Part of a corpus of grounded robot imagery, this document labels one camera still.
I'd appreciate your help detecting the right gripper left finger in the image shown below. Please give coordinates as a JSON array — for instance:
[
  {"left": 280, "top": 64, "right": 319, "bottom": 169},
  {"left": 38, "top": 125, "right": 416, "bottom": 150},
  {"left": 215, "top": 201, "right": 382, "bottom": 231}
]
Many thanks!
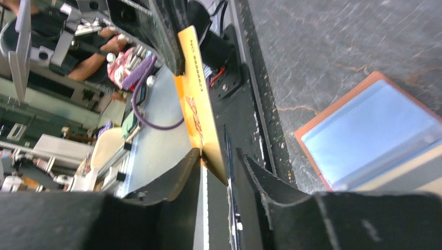
[{"left": 1, "top": 148, "right": 201, "bottom": 249}]

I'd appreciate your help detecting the person in background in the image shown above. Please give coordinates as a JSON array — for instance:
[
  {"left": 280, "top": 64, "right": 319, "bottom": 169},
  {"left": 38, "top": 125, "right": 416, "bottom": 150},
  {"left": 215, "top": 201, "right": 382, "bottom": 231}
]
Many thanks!
[{"left": 0, "top": 0, "right": 130, "bottom": 82}]

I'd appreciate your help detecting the orange VIP credit card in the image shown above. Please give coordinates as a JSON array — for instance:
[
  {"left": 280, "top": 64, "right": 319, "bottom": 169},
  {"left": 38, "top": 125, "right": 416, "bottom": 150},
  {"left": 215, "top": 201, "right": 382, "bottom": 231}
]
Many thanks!
[{"left": 174, "top": 26, "right": 228, "bottom": 185}]

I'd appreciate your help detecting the brown leather card holder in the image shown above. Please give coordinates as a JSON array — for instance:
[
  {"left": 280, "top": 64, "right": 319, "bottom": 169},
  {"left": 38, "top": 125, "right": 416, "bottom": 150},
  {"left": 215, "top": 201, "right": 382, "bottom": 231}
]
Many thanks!
[{"left": 294, "top": 71, "right": 441, "bottom": 191}]

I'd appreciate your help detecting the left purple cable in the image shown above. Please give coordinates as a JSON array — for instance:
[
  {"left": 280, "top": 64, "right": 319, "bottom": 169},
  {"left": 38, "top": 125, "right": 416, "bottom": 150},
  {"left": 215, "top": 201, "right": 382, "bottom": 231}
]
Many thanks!
[{"left": 122, "top": 54, "right": 186, "bottom": 131}]

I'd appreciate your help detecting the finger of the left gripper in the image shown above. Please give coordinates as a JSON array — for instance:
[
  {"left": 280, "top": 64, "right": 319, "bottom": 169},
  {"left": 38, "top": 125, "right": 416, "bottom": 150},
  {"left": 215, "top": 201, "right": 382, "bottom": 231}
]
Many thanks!
[{"left": 107, "top": 0, "right": 188, "bottom": 76}]

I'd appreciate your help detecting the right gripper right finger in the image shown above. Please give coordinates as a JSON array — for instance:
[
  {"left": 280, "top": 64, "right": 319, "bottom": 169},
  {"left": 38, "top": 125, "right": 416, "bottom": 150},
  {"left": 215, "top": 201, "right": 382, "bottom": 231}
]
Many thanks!
[{"left": 237, "top": 149, "right": 441, "bottom": 249}]

